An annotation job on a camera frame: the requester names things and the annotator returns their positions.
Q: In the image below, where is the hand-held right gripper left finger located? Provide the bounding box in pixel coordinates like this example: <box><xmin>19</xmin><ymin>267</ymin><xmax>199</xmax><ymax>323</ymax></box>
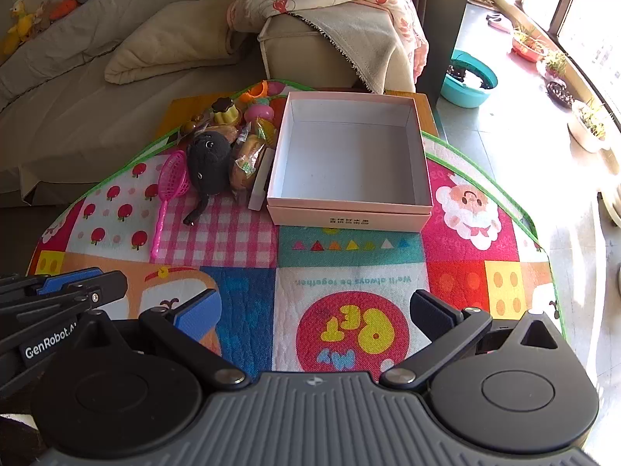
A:
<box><xmin>80</xmin><ymin>289</ymin><xmax>250</xmax><ymax>390</ymax></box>

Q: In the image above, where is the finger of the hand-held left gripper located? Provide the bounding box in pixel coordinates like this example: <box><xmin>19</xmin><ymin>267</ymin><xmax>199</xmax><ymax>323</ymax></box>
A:
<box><xmin>0</xmin><ymin>267</ymin><xmax>105</xmax><ymax>297</ymax></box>
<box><xmin>0</xmin><ymin>272</ymin><xmax>128</xmax><ymax>331</ymax></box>

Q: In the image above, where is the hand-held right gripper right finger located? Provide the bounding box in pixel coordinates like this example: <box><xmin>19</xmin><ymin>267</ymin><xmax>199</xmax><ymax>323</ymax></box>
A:
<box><xmin>379</xmin><ymin>289</ymin><xmax>566</xmax><ymax>390</ymax></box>

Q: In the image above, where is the pink toy strainer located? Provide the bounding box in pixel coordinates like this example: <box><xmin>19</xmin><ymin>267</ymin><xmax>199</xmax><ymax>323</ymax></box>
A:
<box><xmin>149</xmin><ymin>150</ymin><xmax>187</xmax><ymax>262</ymax></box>

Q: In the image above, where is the black plush toy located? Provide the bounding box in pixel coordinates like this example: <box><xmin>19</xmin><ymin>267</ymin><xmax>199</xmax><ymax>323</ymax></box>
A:
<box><xmin>183</xmin><ymin>129</ymin><xmax>234</xmax><ymax>226</ymax></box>

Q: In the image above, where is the packaged brown cake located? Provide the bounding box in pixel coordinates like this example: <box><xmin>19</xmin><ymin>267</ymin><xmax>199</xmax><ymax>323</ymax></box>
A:
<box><xmin>229</xmin><ymin>131</ymin><xmax>273</xmax><ymax>192</ymax></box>

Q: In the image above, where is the pink cardboard box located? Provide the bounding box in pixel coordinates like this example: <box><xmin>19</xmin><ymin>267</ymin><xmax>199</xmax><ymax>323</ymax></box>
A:
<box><xmin>266</xmin><ymin>90</ymin><xmax>434</xmax><ymax>233</ymax></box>

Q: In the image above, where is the colourful patchwork play mat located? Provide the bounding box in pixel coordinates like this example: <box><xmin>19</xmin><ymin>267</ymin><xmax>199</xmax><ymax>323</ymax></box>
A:
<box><xmin>26</xmin><ymin>80</ymin><xmax>568</xmax><ymax>384</ymax></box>

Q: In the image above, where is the beige sofa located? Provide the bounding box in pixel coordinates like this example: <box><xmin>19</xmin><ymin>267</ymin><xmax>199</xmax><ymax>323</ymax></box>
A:
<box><xmin>0</xmin><ymin>0</ymin><xmax>369</xmax><ymax>207</ymax></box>

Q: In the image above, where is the toy pudding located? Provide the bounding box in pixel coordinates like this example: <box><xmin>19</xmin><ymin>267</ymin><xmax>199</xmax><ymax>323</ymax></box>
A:
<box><xmin>210</xmin><ymin>97</ymin><xmax>242</xmax><ymax>127</ymax></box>

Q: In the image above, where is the pink plastic toy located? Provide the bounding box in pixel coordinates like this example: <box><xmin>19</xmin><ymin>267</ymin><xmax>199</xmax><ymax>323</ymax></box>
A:
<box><xmin>244</xmin><ymin>98</ymin><xmax>277</xmax><ymax>122</ymax></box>

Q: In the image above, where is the teal basin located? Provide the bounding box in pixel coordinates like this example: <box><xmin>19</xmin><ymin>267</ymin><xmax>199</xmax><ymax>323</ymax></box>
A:
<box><xmin>439</xmin><ymin>49</ymin><xmax>500</xmax><ymax>108</ymax></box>

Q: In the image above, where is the orange plastic toy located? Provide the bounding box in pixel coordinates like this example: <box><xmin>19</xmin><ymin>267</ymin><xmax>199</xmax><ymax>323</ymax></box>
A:
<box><xmin>243</xmin><ymin>81</ymin><xmax>270</xmax><ymax>103</ymax></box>

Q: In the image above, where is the white plant pot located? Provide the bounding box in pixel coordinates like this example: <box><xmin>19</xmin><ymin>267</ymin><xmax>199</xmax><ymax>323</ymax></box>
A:
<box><xmin>567</xmin><ymin>99</ymin><xmax>613</xmax><ymax>153</ymax></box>

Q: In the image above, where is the beige cushion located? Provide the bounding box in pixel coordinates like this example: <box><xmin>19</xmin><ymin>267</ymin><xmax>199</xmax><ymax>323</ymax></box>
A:
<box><xmin>104</xmin><ymin>0</ymin><xmax>248</xmax><ymax>85</ymax></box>

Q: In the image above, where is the dark plant pot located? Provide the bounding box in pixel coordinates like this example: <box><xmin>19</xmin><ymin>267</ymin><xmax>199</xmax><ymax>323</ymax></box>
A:
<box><xmin>546</xmin><ymin>80</ymin><xmax>576</xmax><ymax>108</ymax></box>

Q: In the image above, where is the yellow plush duck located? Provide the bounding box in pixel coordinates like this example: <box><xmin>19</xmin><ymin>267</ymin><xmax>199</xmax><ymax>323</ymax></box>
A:
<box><xmin>2</xmin><ymin>0</ymin><xmax>36</xmax><ymax>56</ymax></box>

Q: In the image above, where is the orange carrot toy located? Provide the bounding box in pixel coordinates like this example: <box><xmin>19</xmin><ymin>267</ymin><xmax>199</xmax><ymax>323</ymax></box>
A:
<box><xmin>49</xmin><ymin>0</ymin><xmax>79</xmax><ymax>21</ymax></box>

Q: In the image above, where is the pink plant pot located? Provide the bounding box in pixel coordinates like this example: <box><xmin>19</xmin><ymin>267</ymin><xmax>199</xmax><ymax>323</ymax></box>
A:
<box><xmin>542</xmin><ymin>51</ymin><xmax>569</xmax><ymax>79</ymax></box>

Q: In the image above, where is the cream towel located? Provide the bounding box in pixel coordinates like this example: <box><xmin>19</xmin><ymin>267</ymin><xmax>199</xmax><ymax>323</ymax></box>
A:
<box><xmin>264</xmin><ymin>2</ymin><xmax>418</xmax><ymax>95</ymax></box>

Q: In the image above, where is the red plant pot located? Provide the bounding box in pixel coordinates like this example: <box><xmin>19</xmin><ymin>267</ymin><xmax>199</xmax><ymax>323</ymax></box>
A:
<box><xmin>512</xmin><ymin>26</ymin><xmax>549</xmax><ymax>63</ymax></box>

